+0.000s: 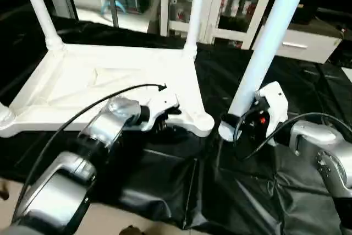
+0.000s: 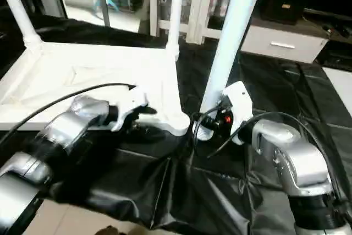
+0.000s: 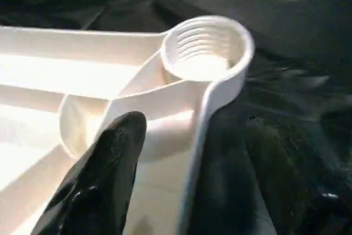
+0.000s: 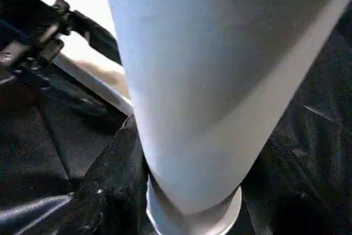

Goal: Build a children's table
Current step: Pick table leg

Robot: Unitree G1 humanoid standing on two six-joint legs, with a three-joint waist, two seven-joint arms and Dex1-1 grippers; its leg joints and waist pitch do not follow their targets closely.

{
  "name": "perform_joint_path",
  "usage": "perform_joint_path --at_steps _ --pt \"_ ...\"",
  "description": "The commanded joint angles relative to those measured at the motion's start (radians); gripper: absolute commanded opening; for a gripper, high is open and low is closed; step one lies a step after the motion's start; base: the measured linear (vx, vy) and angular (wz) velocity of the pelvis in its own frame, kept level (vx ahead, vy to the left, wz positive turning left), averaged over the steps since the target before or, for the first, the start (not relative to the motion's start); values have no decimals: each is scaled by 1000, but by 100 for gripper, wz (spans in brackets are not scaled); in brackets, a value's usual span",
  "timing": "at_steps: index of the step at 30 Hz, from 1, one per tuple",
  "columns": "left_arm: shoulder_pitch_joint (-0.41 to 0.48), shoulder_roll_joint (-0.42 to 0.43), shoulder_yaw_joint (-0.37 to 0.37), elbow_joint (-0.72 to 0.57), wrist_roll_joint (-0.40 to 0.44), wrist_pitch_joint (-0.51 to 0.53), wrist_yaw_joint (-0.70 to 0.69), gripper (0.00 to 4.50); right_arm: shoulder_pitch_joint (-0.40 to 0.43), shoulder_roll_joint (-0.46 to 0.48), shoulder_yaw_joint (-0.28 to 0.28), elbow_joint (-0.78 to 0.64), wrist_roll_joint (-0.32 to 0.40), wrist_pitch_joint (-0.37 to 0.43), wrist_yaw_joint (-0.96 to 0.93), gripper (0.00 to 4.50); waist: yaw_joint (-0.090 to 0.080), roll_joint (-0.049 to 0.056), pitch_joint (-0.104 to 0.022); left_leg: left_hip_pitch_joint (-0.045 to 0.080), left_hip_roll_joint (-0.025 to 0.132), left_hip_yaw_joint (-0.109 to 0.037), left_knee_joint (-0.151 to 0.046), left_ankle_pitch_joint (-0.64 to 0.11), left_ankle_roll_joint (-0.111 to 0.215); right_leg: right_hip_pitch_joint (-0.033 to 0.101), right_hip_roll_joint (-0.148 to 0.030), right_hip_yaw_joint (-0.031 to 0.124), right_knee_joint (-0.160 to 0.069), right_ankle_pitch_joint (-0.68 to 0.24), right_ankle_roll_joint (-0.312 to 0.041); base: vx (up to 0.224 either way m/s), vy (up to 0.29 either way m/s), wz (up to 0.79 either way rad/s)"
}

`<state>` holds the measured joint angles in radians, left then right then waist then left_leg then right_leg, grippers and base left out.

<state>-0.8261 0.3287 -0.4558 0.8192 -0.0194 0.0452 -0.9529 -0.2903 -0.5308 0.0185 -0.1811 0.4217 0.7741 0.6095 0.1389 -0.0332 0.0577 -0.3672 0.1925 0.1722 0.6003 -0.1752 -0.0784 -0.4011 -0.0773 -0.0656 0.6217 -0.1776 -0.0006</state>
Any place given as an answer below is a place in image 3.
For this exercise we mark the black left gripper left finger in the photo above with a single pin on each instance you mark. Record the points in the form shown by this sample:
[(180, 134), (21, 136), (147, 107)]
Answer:
[(99, 185)]

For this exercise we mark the black plastic mat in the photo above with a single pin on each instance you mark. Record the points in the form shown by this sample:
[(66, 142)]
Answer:
[(297, 108)]

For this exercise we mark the white plastic table top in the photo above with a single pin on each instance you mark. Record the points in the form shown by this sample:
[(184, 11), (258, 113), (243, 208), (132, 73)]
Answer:
[(137, 81)]

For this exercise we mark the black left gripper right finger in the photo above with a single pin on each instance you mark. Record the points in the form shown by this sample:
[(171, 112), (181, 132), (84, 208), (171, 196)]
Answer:
[(231, 191)]

